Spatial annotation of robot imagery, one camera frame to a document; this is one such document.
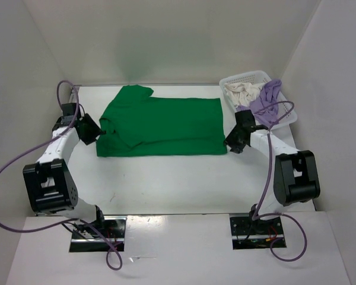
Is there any green t shirt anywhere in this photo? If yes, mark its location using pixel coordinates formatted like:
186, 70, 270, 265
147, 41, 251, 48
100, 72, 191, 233
96, 85, 227, 157

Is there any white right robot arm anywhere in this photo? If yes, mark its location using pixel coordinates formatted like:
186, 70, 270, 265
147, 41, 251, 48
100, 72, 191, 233
224, 125, 320, 233

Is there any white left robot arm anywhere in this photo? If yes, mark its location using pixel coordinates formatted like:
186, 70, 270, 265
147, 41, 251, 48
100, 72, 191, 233
23, 113, 107, 238

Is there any lavender t shirt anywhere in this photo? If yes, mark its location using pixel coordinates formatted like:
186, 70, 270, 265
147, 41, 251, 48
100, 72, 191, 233
236, 79, 282, 126

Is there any cream t shirt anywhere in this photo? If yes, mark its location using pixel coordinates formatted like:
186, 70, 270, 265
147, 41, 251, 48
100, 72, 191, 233
224, 83, 265, 107

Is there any white plastic basket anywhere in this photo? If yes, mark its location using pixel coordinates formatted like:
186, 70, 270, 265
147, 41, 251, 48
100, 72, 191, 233
219, 70, 297, 129

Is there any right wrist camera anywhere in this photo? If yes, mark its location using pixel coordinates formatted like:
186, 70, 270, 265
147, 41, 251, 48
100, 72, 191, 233
235, 110, 256, 128

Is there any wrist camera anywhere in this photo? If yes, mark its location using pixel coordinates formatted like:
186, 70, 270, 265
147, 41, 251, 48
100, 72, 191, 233
235, 110, 256, 128
61, 103, 81, 124

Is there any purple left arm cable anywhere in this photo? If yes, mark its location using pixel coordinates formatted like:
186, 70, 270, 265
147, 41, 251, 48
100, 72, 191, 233
0, 79, 122, 270

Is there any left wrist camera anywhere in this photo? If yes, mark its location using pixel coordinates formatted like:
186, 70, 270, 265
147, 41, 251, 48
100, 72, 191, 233
61, 103, 81, 124

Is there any aluminium table edge rail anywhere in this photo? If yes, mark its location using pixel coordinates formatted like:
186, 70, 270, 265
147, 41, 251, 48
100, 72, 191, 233
68, 85, 80, 103

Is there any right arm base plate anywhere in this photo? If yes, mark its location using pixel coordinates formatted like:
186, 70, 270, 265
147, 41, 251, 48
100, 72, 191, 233
229, 214, 287, 250

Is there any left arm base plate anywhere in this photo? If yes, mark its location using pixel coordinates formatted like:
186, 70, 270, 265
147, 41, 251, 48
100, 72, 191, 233
62, 216, 127, 253

